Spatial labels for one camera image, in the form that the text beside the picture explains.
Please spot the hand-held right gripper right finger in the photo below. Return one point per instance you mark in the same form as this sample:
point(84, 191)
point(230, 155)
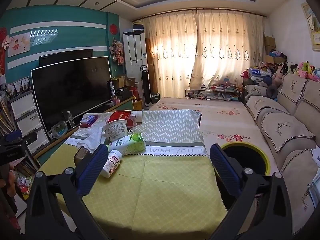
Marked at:
point(225, 170)

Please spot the red wall hanging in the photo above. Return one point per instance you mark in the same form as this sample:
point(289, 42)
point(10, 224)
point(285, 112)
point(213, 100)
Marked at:
point(2, 52)

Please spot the stack of pale booklets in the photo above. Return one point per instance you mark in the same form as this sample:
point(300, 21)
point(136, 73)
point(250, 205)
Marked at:
point(315, 190)

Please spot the yellow and green tablecloth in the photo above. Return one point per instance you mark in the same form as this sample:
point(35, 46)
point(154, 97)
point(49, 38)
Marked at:
point(162, 192)

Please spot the artificial flower wreath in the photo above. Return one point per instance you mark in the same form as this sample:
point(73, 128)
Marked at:
point(117, 51)

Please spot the grey round pillow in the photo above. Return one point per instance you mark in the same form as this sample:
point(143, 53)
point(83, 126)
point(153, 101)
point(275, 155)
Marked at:
point(272, 92)

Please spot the floral bed sheet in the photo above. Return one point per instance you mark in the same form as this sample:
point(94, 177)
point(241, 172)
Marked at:
point(220, 120)

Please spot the framed wall picture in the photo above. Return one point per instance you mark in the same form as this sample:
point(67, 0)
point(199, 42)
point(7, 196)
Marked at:
point(313, 30)

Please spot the row of books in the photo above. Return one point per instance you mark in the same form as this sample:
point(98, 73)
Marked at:
point(5, 117)

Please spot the black bin with yellow rim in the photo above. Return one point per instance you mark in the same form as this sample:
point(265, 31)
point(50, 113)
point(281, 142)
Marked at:
point(250, 160)

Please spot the black and white tower fan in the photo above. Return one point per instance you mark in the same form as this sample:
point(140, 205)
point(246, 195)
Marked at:
point(145, 85)

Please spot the white pink printed packet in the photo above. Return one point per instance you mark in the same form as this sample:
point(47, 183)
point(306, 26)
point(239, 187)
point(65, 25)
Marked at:
point(130, 126)

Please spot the framed photos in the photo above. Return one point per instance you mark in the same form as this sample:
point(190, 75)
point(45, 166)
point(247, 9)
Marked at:
point(17, 86)

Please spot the colourful floor clutter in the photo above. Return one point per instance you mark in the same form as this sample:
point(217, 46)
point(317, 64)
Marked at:
point(23, 185)

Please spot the red box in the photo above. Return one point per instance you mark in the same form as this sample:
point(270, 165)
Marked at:
point(120, 116)

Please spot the white plastic drawer unit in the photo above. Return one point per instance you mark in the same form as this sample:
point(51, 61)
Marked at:
point(25, 120)

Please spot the pink and blue packet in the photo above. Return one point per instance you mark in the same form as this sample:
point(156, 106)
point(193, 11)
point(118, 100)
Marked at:
point(88, 120)

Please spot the blue patterned bag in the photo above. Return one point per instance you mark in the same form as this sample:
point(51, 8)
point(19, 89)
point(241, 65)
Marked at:
point(258, 73)

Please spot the black tall can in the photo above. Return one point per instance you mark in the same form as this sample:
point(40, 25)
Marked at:
point(112, 90)

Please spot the beige sofa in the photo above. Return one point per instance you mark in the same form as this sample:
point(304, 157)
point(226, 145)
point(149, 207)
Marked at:
point(280, 130)

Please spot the red fire extinguisher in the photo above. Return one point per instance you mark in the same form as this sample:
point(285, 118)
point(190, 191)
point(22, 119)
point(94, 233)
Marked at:
point(136, 93)

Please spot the clear water bottle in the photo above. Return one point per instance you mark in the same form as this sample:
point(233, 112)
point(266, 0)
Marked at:
point(71, 121)

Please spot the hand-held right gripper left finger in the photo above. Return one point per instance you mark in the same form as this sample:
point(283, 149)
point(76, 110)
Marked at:
point(92, 170)

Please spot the loose white papers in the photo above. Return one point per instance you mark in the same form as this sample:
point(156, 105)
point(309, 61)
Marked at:
point(316, 156)

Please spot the wooden television cabinet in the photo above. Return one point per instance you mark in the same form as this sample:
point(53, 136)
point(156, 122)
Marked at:
point(125, 103)

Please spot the cartoon wall poster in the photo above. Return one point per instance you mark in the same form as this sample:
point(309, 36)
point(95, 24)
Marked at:
point(18, 45)

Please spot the brown curtain rod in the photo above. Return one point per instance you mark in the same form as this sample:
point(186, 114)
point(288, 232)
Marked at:
point(225, 11)

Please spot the red round wall decoration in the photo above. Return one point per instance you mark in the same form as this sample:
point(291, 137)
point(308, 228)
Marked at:
point(113, 28)

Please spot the open cardboard boxes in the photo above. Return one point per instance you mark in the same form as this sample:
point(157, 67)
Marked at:
point(122, 82)

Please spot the large curved television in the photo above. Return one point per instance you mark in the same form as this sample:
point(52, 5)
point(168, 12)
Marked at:
point(72, 92)

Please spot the pile of plush toys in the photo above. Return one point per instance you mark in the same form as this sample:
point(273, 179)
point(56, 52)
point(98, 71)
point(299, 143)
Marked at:
point(302, 70)

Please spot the white pill bottle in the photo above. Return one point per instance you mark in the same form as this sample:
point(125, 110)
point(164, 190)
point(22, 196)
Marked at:
point(111, 165)

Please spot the white instant noodle cup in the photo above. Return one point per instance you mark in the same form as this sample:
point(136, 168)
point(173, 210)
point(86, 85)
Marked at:
point(115, 130)

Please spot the small brown box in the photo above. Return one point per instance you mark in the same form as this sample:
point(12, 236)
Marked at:
point(80, 155)

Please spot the white cloth towel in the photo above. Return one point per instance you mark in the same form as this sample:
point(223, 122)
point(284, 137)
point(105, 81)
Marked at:
point(91, 138)

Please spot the cream embroidered curtain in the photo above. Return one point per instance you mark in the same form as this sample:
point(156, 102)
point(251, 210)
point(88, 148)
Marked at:
point(225, 50)
point(172, 55)

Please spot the black flat television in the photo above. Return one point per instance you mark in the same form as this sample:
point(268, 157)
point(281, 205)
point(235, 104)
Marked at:
point(65, 56)

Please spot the stack of cardboard boxes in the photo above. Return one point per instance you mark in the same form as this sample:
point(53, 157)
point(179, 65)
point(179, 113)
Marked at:
point(270, 45)

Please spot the box on air conditioner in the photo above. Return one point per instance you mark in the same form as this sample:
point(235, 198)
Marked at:
point(138, 27)

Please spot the cluttered glass coffee table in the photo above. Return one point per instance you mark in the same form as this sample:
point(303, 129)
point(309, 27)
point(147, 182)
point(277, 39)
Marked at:
point(215, 93)

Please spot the dark green box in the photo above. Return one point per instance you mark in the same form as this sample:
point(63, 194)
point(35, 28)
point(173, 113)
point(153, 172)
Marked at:
point(155, 97)

